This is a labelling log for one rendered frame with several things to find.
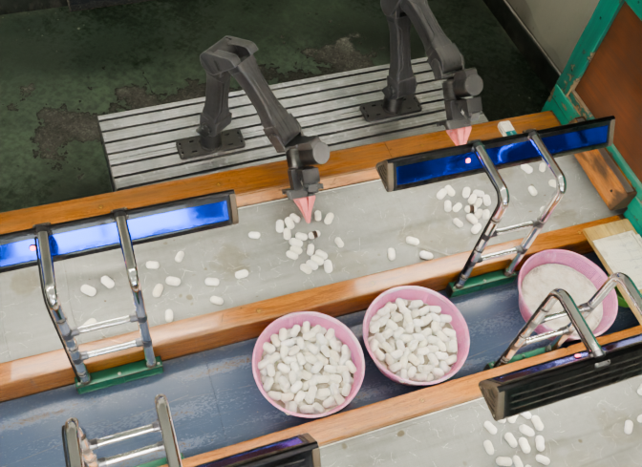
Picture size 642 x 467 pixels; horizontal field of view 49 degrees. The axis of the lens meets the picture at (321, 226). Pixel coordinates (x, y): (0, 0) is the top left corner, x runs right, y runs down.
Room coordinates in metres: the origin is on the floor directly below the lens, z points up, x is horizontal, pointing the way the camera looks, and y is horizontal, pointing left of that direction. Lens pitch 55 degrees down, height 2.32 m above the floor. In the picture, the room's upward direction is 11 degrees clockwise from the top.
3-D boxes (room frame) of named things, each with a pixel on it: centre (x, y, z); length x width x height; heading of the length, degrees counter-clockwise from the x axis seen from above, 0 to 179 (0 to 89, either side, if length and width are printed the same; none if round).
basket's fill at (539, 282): (1.04, -0.67, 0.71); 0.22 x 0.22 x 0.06
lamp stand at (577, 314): (0.78, -0.61, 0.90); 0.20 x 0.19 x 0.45; 118
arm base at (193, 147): (1.37, 0.37, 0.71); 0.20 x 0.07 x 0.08; 120
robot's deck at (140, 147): (1.30, -0.01, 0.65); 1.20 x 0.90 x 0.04; 120
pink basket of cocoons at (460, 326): (0.83, -0.28, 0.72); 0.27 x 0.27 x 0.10
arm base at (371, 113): (1.67, -0.15, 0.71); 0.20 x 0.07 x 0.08; 120
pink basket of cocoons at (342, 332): (0.70, -0.04, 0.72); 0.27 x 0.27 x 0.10
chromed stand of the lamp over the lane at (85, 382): (0.67, 0.43, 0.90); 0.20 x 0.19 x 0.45; 118
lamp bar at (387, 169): (1.20, -0.39, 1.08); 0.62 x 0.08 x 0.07; 118
